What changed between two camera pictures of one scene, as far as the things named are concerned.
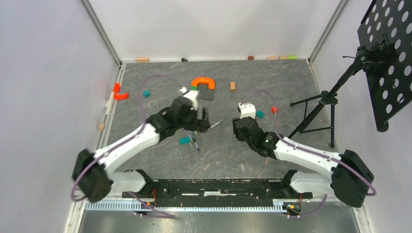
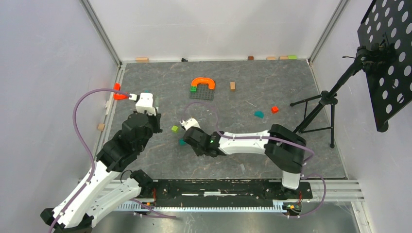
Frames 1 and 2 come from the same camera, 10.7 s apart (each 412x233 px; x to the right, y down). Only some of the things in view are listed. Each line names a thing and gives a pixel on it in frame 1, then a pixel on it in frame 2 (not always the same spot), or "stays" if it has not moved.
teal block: x=184 y=140 stays
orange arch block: x=210 y=81 stays
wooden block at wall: x=142 y=59 stays
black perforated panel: x=385 y=38 stays
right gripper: x=236 y=133 to x=197 y=152
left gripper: x=200 y=124 to x=157 y=118
